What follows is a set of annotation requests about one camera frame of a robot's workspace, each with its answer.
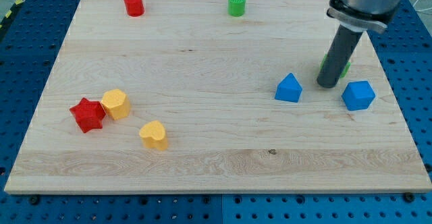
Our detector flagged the white cable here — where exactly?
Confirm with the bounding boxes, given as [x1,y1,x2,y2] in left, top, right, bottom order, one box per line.
[412,0,432,16]

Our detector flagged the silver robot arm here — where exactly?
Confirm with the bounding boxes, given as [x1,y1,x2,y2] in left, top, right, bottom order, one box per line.
[327,0,401,34]

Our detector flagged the yellow hexagon block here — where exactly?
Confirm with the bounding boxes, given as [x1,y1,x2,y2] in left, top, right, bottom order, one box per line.
[101,89,131,120]

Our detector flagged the green cylinder block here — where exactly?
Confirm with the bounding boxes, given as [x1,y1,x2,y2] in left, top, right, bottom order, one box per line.
[227,0,246,17]

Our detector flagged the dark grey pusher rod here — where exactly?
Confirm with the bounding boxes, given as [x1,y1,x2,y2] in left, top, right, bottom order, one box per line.
[317,25,362,88]

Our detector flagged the wooden board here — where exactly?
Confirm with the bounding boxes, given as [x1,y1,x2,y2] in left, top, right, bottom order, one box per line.
[5,0,431,194]

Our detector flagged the red cylinder block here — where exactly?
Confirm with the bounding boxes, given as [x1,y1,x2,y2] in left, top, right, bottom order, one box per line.
[124,0,144,17]

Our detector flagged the yellow heart block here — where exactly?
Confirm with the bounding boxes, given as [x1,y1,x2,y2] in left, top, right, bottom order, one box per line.
[139,120,168,150]

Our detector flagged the green star block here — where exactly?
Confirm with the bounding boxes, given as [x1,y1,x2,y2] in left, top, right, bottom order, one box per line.
[320,54,351,78]

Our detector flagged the blue triangular prism block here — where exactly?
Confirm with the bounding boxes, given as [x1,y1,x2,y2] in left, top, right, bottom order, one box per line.
[275,73,302,103]

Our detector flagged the blue hexagon block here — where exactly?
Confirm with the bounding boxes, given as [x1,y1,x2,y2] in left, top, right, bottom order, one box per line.
[342,80,376,111]

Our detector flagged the red star block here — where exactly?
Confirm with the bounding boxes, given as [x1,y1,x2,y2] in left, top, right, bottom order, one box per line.
[70,98,106,133]

